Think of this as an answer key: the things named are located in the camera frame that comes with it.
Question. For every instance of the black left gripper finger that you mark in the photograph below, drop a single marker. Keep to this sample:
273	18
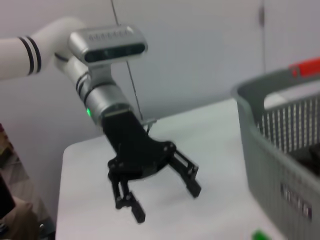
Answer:
190	177
125	197

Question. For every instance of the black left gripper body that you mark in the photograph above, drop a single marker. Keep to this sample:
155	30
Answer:
135	152

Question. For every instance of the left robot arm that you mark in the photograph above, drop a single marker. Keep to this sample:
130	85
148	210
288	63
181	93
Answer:
105	100

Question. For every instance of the grey perforated storage bin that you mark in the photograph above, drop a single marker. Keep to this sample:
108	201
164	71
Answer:
270	175

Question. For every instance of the black table foot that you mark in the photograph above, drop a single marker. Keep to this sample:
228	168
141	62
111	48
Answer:
47	230

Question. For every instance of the green flat brick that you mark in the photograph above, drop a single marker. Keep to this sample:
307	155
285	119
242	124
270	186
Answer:
261	235

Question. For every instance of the crouching person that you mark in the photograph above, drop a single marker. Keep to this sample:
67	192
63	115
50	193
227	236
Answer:
20	222

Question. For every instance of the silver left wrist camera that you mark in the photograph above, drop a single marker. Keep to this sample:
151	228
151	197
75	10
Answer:
107	46

